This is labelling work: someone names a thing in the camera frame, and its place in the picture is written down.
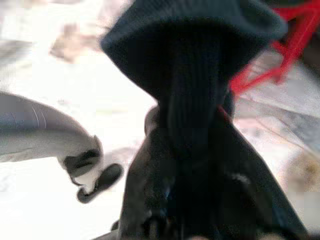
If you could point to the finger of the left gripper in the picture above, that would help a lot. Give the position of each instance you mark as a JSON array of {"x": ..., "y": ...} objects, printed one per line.
[{"x": 110, "y": 175}]

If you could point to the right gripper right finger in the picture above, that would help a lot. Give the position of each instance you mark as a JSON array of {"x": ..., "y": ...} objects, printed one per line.
[{"x": 272, "y": 212}]

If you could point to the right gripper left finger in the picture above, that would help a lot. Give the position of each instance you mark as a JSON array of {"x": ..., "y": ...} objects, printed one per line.
[{"x": 140, "y": 190}]

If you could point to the red plastic hanger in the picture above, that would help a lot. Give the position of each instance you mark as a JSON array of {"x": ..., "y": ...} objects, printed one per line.
[{"x": 292, "y": 50}]

